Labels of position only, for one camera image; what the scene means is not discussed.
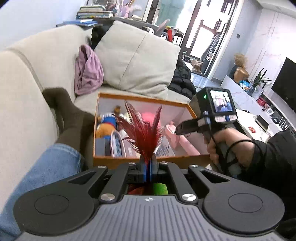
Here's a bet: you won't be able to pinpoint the red orange feather toy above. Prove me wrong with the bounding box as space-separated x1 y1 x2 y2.
117 101 169 195

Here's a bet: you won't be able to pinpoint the pink card wallet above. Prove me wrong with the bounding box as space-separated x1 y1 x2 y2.
110 130 126 158

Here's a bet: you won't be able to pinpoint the pink green fluffy pompom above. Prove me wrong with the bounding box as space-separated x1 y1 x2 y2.
140 112 162 130

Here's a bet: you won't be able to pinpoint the black sleeve right forearm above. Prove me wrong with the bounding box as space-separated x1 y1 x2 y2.
238 131 295 240

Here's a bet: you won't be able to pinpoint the person right hand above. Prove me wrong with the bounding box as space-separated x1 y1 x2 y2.
204 128 255 167

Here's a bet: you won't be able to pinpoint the blue illustrated card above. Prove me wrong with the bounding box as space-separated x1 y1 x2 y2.
155 141 175 158

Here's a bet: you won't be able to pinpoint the black puffer jacket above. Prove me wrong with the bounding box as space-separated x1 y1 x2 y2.
168 57 197 99

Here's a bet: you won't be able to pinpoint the orange cardboard storage box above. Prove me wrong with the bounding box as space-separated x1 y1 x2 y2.
92 92 211 169

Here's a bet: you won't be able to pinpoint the bronze bust sculpture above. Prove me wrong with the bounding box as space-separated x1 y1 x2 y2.
234 54 249 84

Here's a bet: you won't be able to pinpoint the dark grey flat case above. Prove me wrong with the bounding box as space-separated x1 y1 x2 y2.
95 138 111 156

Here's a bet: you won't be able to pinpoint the white marble coffee table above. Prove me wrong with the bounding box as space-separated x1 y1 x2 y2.
233 109 281 143

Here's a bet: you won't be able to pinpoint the black notebook on table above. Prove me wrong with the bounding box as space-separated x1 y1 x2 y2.
255 115 269 132

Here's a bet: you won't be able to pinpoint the green potted plant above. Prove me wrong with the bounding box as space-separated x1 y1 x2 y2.
247 68 271 95

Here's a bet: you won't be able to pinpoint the brown bear plush blue outfit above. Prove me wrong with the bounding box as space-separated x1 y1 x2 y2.
95 105 123 140

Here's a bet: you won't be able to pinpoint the white marble tv console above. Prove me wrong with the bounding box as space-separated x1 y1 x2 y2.
219 75 296 137

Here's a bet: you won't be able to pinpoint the black television screen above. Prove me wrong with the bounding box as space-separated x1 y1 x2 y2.
271 58 296 111

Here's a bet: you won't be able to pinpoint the left leg blue jeans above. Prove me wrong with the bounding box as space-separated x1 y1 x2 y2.
0 87 96 241

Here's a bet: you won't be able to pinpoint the beige sofa cushion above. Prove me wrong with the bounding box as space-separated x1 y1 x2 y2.
94 21 180 99

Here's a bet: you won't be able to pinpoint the purple crumpled garment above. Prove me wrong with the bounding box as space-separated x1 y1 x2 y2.
74 44 104 96

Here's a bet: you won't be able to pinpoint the beige fabric sofa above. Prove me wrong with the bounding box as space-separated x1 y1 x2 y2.
1 21 190 205

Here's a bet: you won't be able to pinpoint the stack of books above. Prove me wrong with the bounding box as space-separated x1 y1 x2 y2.
56 5 113 27

